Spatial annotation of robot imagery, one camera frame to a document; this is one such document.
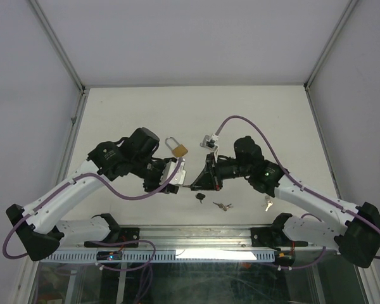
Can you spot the long-shackle brass padlock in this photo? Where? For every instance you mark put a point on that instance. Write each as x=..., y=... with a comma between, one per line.
x=177, y=149

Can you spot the small silver key bunch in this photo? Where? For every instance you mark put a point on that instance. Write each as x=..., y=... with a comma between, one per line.
x=223, y=206

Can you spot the aluminium frame post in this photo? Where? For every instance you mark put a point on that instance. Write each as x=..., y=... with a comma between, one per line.
x=333, y=38
x=52, y=37

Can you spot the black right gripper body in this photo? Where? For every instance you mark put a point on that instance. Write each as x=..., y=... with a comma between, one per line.
x=214, y=171

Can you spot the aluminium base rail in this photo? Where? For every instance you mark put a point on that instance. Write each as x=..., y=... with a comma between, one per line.
x=190, y=237

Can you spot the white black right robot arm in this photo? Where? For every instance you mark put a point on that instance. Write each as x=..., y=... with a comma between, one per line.
x=352, y=230

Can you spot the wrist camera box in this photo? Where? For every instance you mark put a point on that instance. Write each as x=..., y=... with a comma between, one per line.
x=211, y=142
x=174, y=171

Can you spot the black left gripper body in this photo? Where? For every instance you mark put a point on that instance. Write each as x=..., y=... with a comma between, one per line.
x=153, y=173

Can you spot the aluminium frame post right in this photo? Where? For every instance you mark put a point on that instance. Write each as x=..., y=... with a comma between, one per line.
x=333, y=38

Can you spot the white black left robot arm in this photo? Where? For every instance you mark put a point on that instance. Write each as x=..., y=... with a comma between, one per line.
x=40, y=225

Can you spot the slotted cable duct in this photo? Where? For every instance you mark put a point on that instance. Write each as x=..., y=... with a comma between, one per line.
x=161, y=256

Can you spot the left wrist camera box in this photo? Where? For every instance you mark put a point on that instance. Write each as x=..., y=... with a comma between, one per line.
x=174, y=171

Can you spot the black-headed key bunch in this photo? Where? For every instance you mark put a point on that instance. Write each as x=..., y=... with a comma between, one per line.
x=199, y=196

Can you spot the silver key pair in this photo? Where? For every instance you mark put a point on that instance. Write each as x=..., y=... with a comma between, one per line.
x=268, y=203

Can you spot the aluminium frame post left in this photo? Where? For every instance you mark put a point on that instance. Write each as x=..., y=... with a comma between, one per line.
x=52, y=37

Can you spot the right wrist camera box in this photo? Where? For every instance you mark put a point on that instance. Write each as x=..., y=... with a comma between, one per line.
x=211, y=142

